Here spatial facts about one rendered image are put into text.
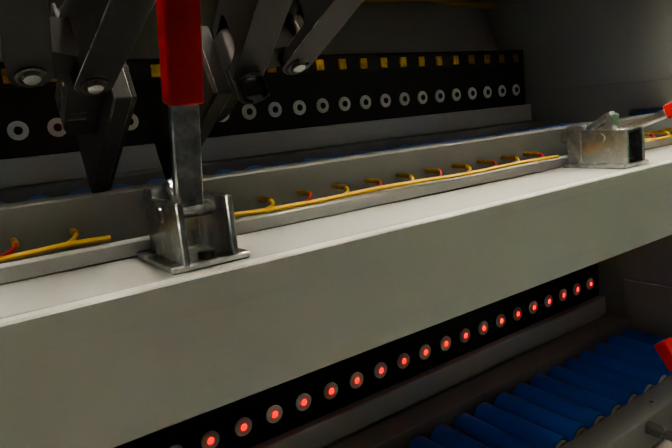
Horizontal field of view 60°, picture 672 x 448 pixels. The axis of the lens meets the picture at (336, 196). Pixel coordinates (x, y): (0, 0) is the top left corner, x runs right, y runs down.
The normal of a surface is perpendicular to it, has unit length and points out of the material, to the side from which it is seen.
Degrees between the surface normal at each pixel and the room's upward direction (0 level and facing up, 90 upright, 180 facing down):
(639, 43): 90
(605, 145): 90
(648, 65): 90
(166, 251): 90
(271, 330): 111
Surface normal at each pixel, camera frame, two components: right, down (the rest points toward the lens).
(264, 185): 0.54, 0.06
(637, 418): -0.10, -0.99
